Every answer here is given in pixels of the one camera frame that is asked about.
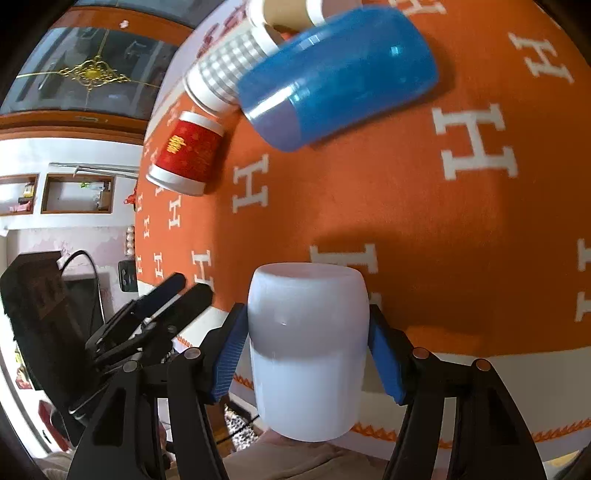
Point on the white frosted plastic cup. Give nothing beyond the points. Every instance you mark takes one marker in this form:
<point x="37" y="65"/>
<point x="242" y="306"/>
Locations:
<point x="308" y="339"/>

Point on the brown paper cup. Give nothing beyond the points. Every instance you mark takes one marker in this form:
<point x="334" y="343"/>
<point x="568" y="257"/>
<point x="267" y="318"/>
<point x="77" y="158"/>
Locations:
<point x="297" y="15"/>

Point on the red paper cup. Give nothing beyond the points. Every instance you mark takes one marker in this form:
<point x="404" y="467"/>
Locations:
<point x="186" y="161"/>

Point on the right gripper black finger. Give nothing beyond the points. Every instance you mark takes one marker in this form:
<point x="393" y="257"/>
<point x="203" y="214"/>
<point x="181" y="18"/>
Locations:
<point x="176" y="315"/>

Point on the wooden glass sliding door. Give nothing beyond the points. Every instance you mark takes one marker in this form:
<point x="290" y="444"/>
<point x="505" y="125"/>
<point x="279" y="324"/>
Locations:
<point x="97" y="69"/>

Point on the grey checkered paper cup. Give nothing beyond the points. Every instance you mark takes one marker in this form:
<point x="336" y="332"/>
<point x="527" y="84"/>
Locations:
<point x="212" y="81"/>

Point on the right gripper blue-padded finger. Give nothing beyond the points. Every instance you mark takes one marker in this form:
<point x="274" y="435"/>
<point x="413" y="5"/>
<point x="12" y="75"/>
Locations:
<point x="160" y="295"/>

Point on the blue translucent plastic cup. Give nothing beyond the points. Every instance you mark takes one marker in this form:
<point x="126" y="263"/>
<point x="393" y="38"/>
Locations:
<point x="360" y="64"/>

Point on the orange H-pattern table cloth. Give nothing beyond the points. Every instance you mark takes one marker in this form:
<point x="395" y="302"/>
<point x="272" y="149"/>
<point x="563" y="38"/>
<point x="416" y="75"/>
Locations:
<point x="468" y="214"/>

